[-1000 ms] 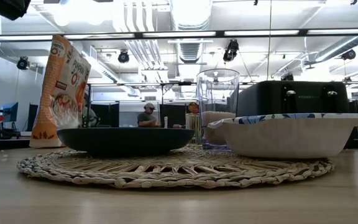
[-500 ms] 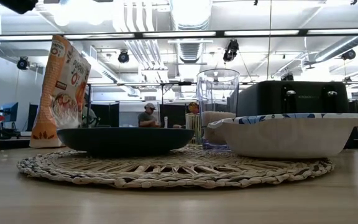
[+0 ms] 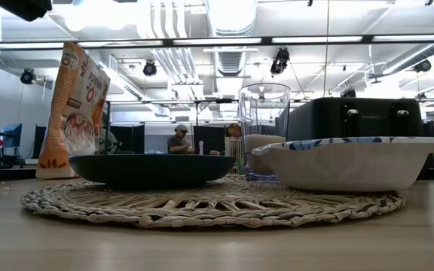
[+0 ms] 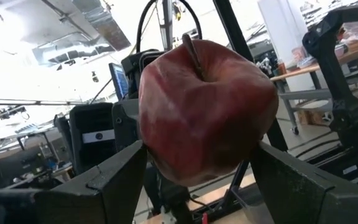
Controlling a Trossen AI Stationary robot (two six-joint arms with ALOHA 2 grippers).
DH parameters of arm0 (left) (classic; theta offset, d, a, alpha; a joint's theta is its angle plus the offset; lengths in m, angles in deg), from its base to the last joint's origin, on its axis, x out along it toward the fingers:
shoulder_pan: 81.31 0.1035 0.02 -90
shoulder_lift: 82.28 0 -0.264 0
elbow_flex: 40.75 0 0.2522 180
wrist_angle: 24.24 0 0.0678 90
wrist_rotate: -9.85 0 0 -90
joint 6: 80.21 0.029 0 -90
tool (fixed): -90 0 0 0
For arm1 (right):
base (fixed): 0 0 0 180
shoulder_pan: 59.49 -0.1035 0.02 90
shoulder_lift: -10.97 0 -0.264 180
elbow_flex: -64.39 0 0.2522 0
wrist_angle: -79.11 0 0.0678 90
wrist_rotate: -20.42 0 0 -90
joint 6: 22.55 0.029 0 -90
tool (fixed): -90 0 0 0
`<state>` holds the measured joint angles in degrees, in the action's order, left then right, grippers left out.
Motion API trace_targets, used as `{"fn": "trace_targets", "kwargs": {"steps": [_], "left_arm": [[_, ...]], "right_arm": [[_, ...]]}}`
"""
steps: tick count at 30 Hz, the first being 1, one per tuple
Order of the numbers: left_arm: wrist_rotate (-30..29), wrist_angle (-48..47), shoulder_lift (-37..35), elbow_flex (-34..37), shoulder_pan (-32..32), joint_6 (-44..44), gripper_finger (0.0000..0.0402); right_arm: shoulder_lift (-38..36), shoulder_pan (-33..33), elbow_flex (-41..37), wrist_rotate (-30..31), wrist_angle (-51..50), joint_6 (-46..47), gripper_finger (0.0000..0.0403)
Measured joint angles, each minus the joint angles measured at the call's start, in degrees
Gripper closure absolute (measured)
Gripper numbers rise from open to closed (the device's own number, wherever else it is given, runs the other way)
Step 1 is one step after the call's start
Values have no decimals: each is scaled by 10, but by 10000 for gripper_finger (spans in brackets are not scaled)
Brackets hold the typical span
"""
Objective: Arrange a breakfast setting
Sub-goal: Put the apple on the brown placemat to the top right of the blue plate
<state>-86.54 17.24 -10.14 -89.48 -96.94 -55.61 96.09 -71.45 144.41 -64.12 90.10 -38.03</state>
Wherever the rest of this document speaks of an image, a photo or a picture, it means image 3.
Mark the iridescent metal spoon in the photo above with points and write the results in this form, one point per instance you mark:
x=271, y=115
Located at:
x=234, y=130

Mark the clear tumbler with rice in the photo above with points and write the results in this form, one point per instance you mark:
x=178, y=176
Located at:
x=264, y=113

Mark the dark teal plate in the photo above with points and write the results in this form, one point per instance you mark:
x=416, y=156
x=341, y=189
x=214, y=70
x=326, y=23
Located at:
x=149, y=171

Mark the blue patterned paper bowl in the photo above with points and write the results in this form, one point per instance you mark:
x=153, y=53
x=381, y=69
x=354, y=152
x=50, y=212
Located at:
x=352, y=169

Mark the orange cereal bag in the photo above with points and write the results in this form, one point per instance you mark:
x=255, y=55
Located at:
x=74, y=113

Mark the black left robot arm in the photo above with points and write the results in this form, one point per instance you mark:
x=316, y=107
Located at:
x=21, y=7

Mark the person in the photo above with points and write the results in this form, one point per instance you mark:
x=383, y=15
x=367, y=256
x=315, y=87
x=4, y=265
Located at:
x=177, y=143

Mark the round woven placemat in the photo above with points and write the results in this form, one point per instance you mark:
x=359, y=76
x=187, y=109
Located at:
x=217, y=211

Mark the black ceiling spotlight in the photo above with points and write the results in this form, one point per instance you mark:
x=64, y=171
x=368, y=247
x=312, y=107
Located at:
x=279, y=60
x=28, y=76
x=422, y=66
x=149, y=69

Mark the black four-slot toaster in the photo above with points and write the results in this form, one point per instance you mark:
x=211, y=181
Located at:
x=356, y=118

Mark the computer monitor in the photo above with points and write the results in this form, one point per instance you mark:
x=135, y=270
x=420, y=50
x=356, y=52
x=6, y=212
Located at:
x=12, y=135

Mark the black overhead rail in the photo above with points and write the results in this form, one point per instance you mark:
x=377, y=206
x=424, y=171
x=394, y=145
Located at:
x=217, y=40

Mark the silver ventilation duct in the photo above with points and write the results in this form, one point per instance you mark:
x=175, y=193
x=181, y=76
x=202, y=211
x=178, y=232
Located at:
x=232, y=15

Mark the black table frame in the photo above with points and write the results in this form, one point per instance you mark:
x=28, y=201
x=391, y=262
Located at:
x=6, y=175

